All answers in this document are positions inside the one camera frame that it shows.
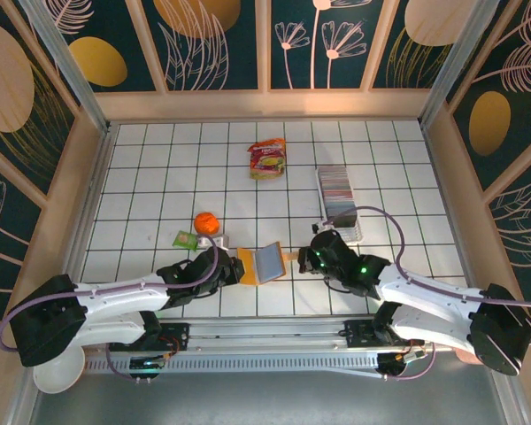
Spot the white card tray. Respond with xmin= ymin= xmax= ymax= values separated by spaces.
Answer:
xmin=314 ymin=166 xmax=365 ymax=245

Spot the orange card holder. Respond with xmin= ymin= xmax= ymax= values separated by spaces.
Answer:
xmin=235 ymin=241 xmax=300 ymax=287

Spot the stack of credit cards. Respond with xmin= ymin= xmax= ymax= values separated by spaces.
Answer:
xmin=318 ymin=166 xmax=360 ymax=228

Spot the green snack packet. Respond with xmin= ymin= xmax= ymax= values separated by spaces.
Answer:
xmin=172 ymin=230 xmax=199 ymax=250

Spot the orange fruit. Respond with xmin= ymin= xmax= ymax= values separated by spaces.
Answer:
xmin=193 ymin=212 xmax=220 ymax=236

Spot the red snack packet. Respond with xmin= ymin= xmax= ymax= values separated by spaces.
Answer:
xmin=247 ymin=138 xmax=288 ymax=182

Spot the black controller box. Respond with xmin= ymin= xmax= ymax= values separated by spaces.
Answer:
xmin=376 ymin=352 xmax=411 ymax=383
xmin=129 ymin=354 xmax=166 ymax=383

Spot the pink plastic cup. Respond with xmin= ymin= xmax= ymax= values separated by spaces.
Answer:
xmin=452 ymin=347 xmax=481 ymax=367

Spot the white bowl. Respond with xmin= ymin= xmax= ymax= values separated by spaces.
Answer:
xmin=32 ymin=344 xmax=87 ymax=395

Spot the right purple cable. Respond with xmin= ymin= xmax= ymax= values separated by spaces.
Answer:
xmin=320 ymin=205 xmax=531 ymax=382

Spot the purple cable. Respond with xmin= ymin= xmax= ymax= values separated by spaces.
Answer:
xmin=0 ymin=234 xmax=219 ymax=382
xmin=320 ymin=205 xmax=531 ymax=382

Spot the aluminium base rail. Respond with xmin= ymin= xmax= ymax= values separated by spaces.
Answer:
xmin=158 ymin=315 xmax=461 ymax=354

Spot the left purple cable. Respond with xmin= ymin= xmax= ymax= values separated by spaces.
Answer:
xmin=0 ymin=234 xmax=219 ymax=382

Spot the white slotted cable duct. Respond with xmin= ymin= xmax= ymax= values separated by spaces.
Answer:
xmin=84 ymin=352 xmax=381 ymax=375

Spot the aluminium frame post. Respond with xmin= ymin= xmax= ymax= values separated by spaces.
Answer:
xmin=19 ymin=0 xmax=113 ymax=135
xmin=418 ymin=0 xmax=515 ymax=130

